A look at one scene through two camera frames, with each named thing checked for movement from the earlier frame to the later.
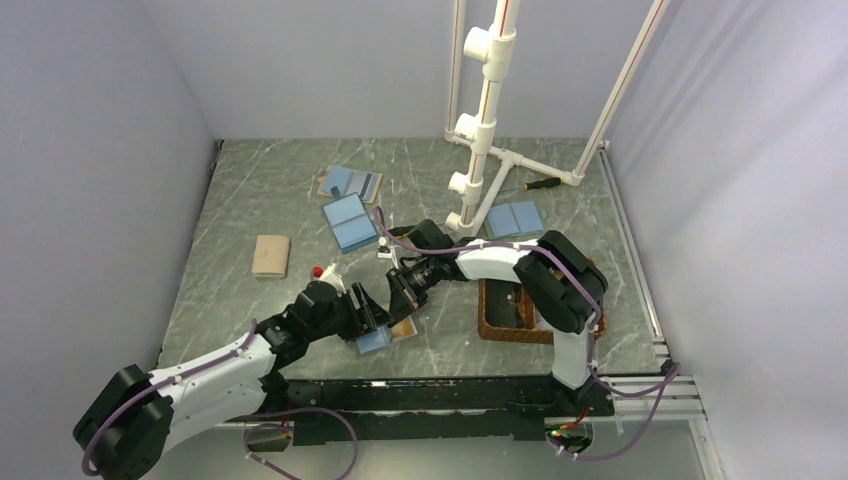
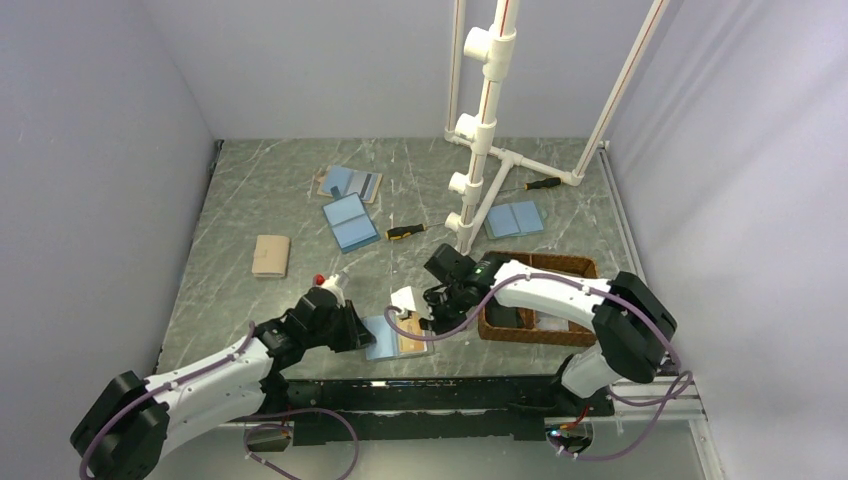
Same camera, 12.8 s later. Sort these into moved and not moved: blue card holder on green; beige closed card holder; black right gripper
Moved: black right gripper
Not moved: blue card holder on green; beige closed card holder
